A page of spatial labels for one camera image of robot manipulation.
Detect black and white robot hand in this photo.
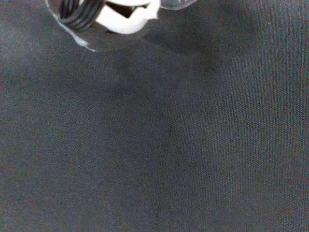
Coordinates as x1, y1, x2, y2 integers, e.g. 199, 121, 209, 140
45, 0, 162, 53

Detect black table cloth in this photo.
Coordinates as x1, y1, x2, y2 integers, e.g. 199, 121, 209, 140
0, 0, 309, 232

